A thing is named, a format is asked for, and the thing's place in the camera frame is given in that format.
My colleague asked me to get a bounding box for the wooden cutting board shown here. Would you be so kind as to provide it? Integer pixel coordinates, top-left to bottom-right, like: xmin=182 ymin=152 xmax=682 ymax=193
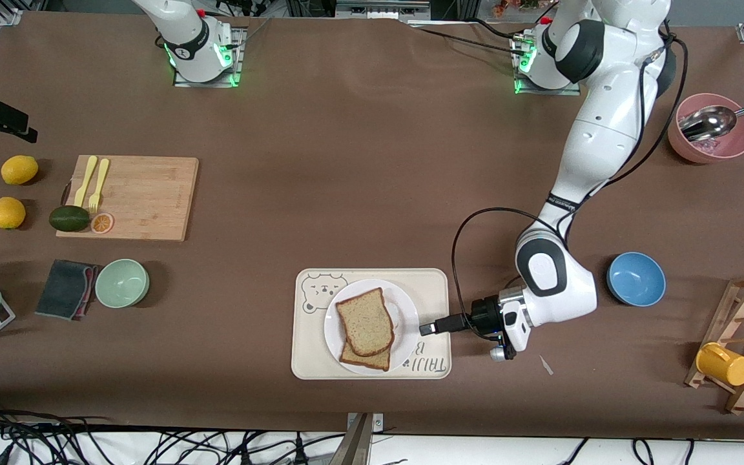
xmin=56 ymin=155 xmax=200 ymax=242

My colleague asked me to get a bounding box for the cream bear print tray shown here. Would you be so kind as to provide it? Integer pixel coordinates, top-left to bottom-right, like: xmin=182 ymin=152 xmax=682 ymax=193
xmin=291 ymin=268 xmax=452 ymax=380

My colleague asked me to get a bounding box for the wooden peg rack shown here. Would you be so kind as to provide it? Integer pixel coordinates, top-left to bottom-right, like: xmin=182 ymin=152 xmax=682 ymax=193
xmin=685 ymin=273 xmax=744 ymax=415

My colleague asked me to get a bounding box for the dark grey folded cloth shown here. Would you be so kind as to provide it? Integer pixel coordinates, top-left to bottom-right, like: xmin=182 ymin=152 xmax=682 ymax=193
xmin=34 ymin=260 xmax=96 ymax=321

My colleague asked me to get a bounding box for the white round plate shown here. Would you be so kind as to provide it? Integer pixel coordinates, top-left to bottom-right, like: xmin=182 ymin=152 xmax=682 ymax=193
xmin=324 ymin=278 xmax=420 ymax=376

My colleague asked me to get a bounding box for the pale seeded bread slice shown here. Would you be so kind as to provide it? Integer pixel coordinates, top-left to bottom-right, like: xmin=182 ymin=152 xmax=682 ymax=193
xmin=336 ymin=287 xmax=395 ymax=358

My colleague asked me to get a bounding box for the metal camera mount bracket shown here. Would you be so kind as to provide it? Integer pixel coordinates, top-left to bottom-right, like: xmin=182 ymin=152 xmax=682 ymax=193
xmin=336 ymin=412 xmax=384 ymax=465

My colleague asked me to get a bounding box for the yellow plastic knife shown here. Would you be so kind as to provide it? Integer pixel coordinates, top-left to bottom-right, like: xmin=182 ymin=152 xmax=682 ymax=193
xmin=74 ymin=156 xmax=98 ymax=208

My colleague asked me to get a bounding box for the pink bowl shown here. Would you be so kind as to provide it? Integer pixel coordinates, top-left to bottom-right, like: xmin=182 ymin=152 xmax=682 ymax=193
xmin=668 ymin=93 xmax=744 ymax=164

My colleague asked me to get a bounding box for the yellow plastic fork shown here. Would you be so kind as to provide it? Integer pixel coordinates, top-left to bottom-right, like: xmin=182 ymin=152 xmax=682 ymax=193
xmin=88 ymin=159 xmax=110 ymax=214

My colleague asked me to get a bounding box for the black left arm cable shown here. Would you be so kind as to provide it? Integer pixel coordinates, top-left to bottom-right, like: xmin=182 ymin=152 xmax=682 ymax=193
xmin=451 ymin=32 xmax=689 ymax=336

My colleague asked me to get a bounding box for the black table cable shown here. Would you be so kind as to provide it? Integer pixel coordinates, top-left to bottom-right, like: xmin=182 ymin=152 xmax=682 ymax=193
xmin=411 ymin=25 xmax=522 ymax=54

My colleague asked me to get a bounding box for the orange yellow citrus fruit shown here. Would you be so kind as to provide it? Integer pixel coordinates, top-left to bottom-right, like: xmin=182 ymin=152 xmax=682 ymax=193
xmin=0 ymin=197 xmax=26 ymax=230

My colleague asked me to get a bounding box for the mint green bowl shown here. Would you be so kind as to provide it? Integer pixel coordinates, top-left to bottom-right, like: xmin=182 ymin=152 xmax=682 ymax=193
xmin=94 ymin=259 xmax=150 ymax=309

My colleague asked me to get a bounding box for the metal ladle spoon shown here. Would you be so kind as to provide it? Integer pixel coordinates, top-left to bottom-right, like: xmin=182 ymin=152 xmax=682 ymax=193
xmin=678 ymin=98 xmax=744 ymax=141

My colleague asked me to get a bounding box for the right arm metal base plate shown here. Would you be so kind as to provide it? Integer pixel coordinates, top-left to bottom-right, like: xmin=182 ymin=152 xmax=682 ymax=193
xmin=173 ymin=26 xmax=245 ymax=88

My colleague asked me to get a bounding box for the green avocado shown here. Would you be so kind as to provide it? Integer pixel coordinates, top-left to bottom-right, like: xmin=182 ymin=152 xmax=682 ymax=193
xmin=48 ymin=205 xmax=91 ymax=233

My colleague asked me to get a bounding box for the yellow plastic cup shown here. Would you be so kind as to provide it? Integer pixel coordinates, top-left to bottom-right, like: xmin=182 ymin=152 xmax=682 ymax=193
xmin=696 ymin=342 xmax=744 ymax=387

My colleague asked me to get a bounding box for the blue bowl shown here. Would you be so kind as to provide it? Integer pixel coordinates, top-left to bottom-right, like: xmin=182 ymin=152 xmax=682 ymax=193
xmin=606 ymin=252 xmax=667 ymax=307

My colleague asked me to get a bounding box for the yellow lemon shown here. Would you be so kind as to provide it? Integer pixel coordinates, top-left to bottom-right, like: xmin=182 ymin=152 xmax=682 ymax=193
xmin=1 ymin=155 xmax=39 ymax=185

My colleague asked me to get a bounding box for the brown toasted bread slice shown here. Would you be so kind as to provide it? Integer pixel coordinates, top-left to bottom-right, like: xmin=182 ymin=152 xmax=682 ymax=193
xmin=340 ymin=341 xmax=392 ymax=372

